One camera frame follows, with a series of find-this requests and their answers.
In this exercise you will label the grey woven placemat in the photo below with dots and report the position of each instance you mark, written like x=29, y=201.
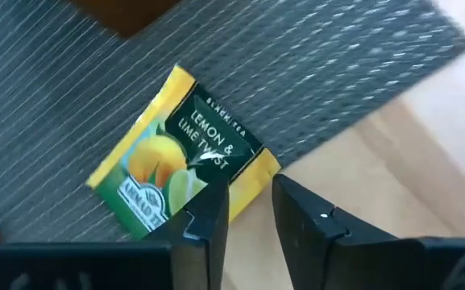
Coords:
x=55, y=100

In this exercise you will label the lemon lime tea packet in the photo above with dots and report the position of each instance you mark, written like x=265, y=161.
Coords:
x=155, y=161

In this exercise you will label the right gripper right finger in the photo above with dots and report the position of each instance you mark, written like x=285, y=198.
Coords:
x=316, y=241

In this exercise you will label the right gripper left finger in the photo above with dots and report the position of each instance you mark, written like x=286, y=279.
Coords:
x=200, y=241

